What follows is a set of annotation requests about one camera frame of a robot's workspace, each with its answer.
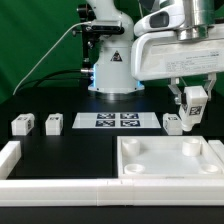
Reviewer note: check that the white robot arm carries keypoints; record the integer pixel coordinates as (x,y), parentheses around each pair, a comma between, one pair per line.
(115,72)

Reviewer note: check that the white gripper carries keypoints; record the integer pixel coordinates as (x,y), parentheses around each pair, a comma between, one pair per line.
(161,55)

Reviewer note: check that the white obstacle fence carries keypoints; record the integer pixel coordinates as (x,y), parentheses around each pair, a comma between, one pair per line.
(105,192)

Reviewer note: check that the white square tabletop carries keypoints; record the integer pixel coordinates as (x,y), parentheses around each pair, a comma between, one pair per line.
(145,157)

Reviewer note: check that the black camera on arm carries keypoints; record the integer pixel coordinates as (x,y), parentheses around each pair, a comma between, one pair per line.
(105,27)

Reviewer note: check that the white fiducial marker sheet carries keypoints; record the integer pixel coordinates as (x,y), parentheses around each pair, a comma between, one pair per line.
(110,120)

